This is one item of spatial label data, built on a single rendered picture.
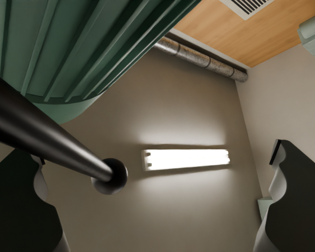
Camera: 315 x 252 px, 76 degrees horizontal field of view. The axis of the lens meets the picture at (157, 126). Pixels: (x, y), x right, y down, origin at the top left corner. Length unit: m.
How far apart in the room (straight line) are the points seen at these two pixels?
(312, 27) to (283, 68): 1.20
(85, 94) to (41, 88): 0.04
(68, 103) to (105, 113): 1.52
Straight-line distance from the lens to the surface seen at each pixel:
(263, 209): 3.09
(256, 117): 3.34
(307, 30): 2.24
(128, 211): 1.70
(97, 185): 0.20
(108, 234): 1.64
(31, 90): 0.18
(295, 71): 3.28
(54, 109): 0.21
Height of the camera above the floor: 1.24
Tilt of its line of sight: 48 degrees up
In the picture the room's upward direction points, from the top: 114 degrees counter-clockwise
